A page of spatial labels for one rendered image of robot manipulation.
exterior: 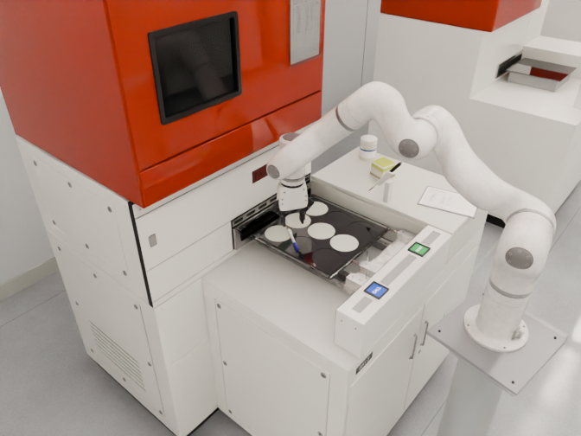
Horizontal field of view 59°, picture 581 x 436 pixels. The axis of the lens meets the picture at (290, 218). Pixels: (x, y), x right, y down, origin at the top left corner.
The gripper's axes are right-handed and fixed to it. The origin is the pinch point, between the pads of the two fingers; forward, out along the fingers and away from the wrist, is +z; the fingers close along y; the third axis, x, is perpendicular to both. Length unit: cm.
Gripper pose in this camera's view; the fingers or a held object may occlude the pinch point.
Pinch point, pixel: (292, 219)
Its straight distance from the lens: 179.7
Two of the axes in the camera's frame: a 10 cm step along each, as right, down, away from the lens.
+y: -9.6, 1.6, -2.3
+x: 2.8, 5.4, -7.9
